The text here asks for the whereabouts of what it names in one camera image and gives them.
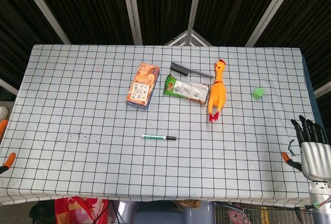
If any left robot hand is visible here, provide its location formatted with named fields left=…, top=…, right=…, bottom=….
left=0, top=119, right=17, bottom=175

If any white green marker body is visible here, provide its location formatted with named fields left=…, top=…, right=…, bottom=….
left=141, top=133, right=168, bottom=141

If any yellow rubber chicken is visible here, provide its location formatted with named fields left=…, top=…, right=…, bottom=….
left=208, top=58, right=228, bottom=123

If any white metal frame post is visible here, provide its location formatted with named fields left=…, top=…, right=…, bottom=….
left=120, top=0, right=143, bottom=45
left=17, top=0, right=72, bottom=45
left=245, top=0, right=302, bottom=47
left=187, top=0, right=205, bottom=32

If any green cube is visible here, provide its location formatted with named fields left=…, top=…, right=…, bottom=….
left=252, top=87, right=265, bottom=100

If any wire mesh basket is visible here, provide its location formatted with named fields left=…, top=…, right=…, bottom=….
left=214, top=201, right=319, bottom=224

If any orange biscuit box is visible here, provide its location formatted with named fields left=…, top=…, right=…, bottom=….
left=126, top=62, right=160, bottom=111

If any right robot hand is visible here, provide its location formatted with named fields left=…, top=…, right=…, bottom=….
left=281, top=115, right=331, bottom=183

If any black bag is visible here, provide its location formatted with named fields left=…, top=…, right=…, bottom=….
left=28, top=199, right=56, bottom=224

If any green snack packet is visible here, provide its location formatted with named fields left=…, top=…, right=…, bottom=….
left=162, top=73, right=209, bottom=105

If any grey comb brush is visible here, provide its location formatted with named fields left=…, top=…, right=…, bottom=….
left=170, top=62, right=215, bottom=79

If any blue grey chair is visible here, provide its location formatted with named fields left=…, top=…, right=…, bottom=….
left=113, top=200, right=215, bottom=224

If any white metal frame bar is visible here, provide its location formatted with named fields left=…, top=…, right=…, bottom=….
left=314, top=80, right=331, bottom=98
left=0, top=78, right=19, bottom=97

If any white triangular frame brace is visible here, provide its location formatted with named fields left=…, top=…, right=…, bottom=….
left=164, top=29, right=213, bottom=47

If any white checkered tablecloth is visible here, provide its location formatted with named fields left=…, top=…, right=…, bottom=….
left=0, top=44, right=331, bottom=206

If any red plastic bag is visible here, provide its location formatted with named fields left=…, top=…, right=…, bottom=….
left=53, top=196, right=109, bottom=224

